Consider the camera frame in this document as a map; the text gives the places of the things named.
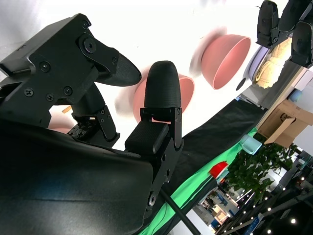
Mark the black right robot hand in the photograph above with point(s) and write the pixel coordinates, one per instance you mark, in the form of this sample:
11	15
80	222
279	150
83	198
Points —
73	183

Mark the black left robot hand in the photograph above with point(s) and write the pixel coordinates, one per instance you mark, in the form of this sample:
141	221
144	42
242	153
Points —
267	22

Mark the lavender round container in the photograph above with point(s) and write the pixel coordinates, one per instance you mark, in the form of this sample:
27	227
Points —
254	61

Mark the cream crumpled cloth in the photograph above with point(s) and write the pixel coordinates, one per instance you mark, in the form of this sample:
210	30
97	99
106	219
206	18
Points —
271	63

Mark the black table grommet hole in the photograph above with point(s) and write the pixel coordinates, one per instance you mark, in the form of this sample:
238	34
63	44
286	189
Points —
241	84

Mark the brown cardboard box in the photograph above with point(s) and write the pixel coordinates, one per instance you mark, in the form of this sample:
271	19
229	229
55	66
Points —
283	122

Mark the black stand pole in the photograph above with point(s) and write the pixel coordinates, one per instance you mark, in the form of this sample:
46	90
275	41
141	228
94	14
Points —
178	213

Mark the green backdrop cloth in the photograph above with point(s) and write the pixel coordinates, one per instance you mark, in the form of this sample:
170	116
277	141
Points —
193	178

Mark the pale teal cup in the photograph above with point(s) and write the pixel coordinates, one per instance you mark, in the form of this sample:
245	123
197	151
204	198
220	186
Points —
250	145

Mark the black backdrop cloth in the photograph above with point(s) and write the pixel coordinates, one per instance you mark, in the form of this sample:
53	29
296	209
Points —
215	137

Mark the red round cap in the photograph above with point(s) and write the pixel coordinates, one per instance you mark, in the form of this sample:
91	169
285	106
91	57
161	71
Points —
218	169

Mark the green leafy plant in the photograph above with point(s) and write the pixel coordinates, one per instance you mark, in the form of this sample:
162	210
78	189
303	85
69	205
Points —
252	171

